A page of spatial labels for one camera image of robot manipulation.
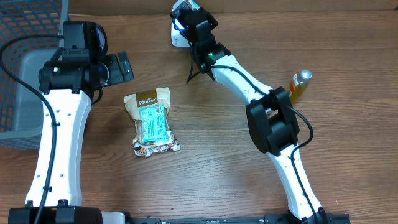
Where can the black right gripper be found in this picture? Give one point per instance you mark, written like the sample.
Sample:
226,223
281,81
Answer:
189,16

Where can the brown Pantree snack pouch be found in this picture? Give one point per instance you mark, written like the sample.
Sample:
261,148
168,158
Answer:
158,96

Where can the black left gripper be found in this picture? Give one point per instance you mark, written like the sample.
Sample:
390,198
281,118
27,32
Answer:
118,76

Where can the grey plastic mesh basket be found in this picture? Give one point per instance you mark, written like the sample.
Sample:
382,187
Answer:
36,22

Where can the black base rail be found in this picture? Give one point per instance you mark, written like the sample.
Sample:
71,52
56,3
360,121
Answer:
211,221

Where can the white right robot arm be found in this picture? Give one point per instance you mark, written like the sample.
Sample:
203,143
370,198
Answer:
272,120

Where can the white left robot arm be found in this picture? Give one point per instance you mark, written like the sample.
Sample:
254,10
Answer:
69,84

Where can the teal tissue pack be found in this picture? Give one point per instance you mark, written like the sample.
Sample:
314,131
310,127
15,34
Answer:
192,4

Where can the yellow oil bottle silver cap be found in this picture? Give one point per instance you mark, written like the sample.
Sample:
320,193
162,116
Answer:
298,84

